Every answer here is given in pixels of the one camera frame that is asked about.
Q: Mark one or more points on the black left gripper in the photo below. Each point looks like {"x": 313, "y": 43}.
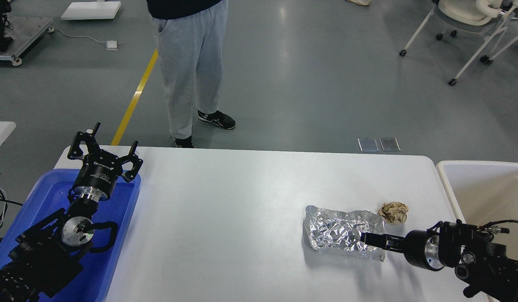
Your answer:
{"x": 100, "y": 170}

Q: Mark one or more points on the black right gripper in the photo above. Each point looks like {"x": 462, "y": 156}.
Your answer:
{"x": 420, "y": 248}

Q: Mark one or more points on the silver foil bag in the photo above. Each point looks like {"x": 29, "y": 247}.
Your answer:
{"x": 340, "y": 232}

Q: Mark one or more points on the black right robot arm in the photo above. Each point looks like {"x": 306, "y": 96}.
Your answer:
{"x": 469, "y": 249}

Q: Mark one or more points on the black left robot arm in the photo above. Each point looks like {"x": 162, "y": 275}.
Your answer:
{"x": 47, "y": 255}

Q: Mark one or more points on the crumpled brown paper ball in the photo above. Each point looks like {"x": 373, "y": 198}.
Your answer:
{"x": 394, "y": 212}

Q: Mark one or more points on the right metal floor plate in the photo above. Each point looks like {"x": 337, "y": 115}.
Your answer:
{"x": 390, "y": 145}

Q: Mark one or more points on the metal floor plate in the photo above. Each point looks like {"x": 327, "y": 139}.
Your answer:
{"x": 368, "y": 145}
{"x": 390, "y": 145}

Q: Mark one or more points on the left metal floor plate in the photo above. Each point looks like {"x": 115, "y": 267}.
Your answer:
{"x": 368, "y": 145}

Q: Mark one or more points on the beige plastic bin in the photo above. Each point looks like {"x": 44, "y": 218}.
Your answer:
{"x": 479, "y": 192}

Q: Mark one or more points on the wheeled metal platform cart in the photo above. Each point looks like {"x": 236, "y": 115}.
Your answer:
{"x": 17, "y": 34}

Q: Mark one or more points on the white foam board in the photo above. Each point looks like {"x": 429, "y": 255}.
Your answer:
{"x": 93, "y": 10}

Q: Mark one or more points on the person in grey sweatpants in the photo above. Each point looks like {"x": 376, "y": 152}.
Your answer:
{"x": 189, "y": 35}

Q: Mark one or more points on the white office chair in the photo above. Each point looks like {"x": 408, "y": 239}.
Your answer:
{"x": 487, "y": 18}

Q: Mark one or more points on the white power adapter with cable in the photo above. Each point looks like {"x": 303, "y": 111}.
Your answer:
{"x": 108, "y": 44}

